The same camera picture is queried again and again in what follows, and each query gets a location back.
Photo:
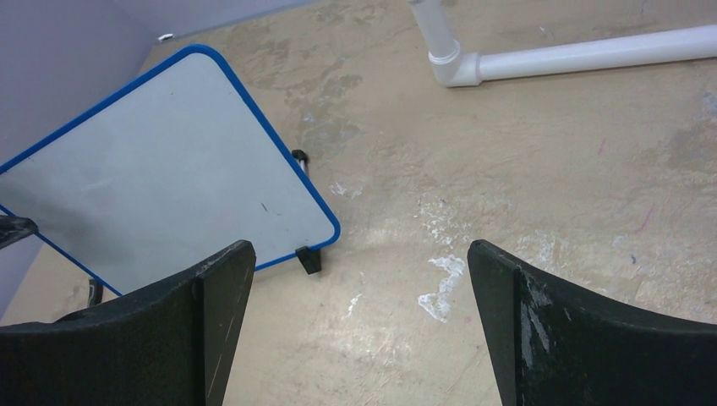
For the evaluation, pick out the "white PVC pipe frame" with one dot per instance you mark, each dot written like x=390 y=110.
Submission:
x=455 y=68

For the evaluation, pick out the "blue framed whiteboard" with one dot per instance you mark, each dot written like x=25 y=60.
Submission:
x=175 y=166

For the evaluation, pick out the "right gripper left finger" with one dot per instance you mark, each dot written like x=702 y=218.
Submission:
x=172 y=342

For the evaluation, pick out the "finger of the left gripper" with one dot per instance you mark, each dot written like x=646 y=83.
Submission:
x=13 y=229

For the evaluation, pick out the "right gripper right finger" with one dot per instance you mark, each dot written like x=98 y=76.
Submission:
x=552 y=342

